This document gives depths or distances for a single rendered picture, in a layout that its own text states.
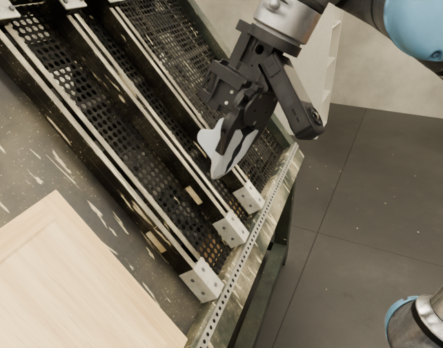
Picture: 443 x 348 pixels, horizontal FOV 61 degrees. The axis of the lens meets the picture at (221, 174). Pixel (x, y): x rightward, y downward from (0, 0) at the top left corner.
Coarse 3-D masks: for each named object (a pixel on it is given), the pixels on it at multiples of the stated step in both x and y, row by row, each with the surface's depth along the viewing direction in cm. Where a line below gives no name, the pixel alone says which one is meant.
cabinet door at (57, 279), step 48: (0, 240) 83; (48, 240) 91; (96, 240) 101; (0, 288) 79; (48, 288) 87; (96, 288) 95; (0, 336) 76; (48, 336) 82; (96, 336) 90; (144, 336) 99
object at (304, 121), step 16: (272, 64) 46; (288, 64) 48; (272, 80) 46; (288, 80) 45; (288, 96) 45; (304, 96) 47; (288, 112) 45; (304, 112) 44; (304, 128) 44; (320, 128) 46
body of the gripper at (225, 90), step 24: (240, 24) 48; (240, 48) 48; (264, 48) 47; (288, 48) 45; (216, 72) 49; (240, 72) 49; (216, 96) 50; (240, 96) 47; (264, 96) 48; (264, 120) 52
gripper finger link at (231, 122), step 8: (232, 112) 48; (240, 112) 47; (224, 120) 48; (232, 120) 47; (240, 120) 48; (224, 128) 48; (232, 128) 48; (240, 128) 49; (224, 136) 48; (232, 136) 49; (224, 144) 49; (224, 152) 50
